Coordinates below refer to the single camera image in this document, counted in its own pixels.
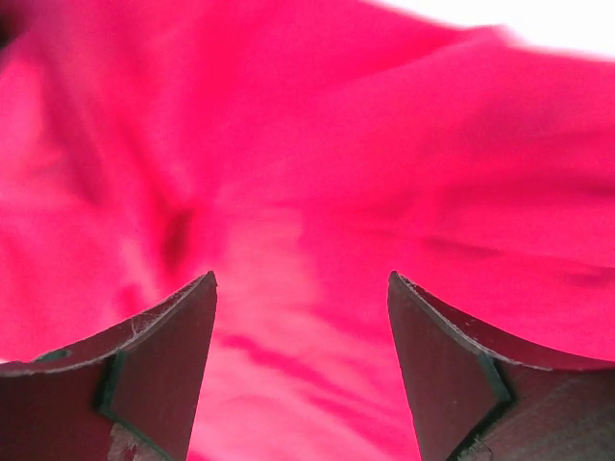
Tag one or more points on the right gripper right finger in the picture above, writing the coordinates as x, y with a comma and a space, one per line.
476, 392

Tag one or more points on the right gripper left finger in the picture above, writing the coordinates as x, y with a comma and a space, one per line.
129, 392

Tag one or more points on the magenta t shirt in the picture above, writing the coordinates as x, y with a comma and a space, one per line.
302, 151

